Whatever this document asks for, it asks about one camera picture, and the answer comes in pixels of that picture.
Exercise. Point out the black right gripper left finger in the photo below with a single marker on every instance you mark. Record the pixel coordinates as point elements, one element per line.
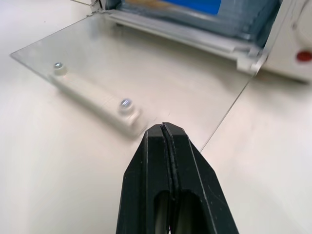
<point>143,175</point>

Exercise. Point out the red oven indicator light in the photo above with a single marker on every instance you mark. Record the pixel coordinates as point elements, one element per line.
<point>304,56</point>

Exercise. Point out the blue food container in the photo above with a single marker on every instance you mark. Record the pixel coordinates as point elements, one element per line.
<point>185,5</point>

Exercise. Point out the clear toaster oven door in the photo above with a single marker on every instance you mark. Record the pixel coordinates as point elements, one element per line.
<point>136,63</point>

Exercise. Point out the white toaster oven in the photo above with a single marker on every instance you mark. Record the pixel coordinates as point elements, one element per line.
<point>246,26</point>

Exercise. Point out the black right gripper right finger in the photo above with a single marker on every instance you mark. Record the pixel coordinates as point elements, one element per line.
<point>192,180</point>

